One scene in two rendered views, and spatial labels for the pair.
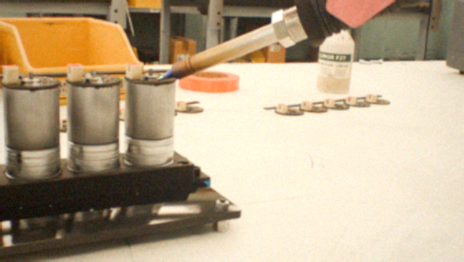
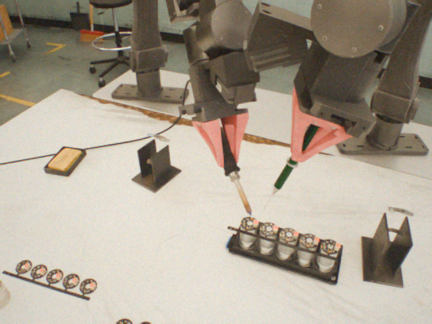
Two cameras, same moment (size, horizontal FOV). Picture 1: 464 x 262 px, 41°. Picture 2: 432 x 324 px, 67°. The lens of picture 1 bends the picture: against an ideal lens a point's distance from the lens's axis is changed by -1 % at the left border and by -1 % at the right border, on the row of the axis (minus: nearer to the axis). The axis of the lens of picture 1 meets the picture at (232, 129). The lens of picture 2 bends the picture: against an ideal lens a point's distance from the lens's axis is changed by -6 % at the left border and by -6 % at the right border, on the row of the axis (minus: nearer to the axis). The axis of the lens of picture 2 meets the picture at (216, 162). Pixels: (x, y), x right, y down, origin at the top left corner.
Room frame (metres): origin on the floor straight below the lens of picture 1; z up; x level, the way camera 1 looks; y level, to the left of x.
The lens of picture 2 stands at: (0.53, 0.26, 1.17)
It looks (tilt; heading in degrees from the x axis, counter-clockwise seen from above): 38 degrees down; 232
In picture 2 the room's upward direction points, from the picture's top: straight up
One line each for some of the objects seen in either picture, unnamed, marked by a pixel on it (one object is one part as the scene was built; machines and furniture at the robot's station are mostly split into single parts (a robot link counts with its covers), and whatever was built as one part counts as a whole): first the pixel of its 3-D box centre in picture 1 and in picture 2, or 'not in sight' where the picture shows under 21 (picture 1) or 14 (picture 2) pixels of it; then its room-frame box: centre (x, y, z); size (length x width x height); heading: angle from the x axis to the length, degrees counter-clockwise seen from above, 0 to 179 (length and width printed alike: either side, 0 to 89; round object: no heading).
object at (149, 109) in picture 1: (149, 126); (248, 234); (0.29, 0.04, 0.79); 0.02 x 0.02 x 0.05
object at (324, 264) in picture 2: not in sight; (326, 257); (0.24, 0.14, 0.79); 0.02 x 0.02 x 0.05
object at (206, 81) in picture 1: (209, 80); not in sight; (0.61, 0.03, 0.76); 0.06 x 0.06 x 0.01
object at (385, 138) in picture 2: not in sight; (385, 129); (-0.12, 0.02, 0.79); 0.20 x 0.07 x 0.08; 141
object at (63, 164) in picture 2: not in sight; (65, 160); (0.44, -0.34, 0.76); 0.07 x 0.05 x 0.02; 40
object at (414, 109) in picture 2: not in sight; (395, 104); (-0.11, 0.02, 0.85); 0.09 x 0.06 x 0.06; 105
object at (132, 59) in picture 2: not in sight; (148, 58); (0.16, -0.48, 0.85); 0.09 x 0.06 x 0.06; 167
